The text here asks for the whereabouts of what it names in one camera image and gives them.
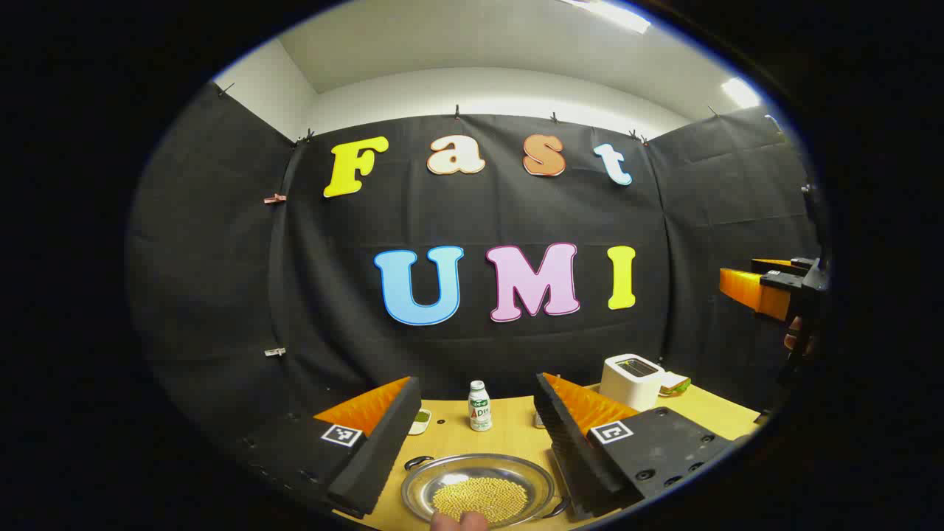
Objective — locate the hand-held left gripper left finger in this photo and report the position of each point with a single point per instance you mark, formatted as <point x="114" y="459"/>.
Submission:
<point x="383" y="450"/>

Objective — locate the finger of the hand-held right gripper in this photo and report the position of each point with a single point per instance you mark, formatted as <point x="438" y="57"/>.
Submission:
<point x="752" y="291"/>
<point x="800" y="262"/>

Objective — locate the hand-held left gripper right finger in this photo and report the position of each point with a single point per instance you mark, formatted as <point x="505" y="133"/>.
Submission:
<point x="568" y="450"/>

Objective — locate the stainless steel pot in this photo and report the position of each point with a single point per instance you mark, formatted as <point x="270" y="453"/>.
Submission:
<point x="509" y="472"/>

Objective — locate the pile of yellow soybeans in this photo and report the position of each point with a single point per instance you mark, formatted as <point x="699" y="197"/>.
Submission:
<point x="479" y="498"/>

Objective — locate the white divided bean dish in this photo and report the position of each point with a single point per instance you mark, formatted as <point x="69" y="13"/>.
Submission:
<point x="420" y="420"/>

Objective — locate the white toaster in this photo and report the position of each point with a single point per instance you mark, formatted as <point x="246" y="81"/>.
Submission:
<point x="627" y="387"/>

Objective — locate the white green-label drink bottle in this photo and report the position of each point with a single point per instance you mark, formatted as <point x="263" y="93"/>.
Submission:
<point x="480" y="413"/>

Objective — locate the toy sandwich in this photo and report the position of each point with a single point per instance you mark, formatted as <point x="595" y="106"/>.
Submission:
<point x="675" y="383"/>

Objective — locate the white cloth clip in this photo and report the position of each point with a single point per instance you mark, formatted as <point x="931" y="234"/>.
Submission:
<point x="274" y="352"/>

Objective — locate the pink cloth clip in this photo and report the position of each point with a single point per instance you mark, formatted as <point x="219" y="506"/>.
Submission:
<point x="274" y="198"/>

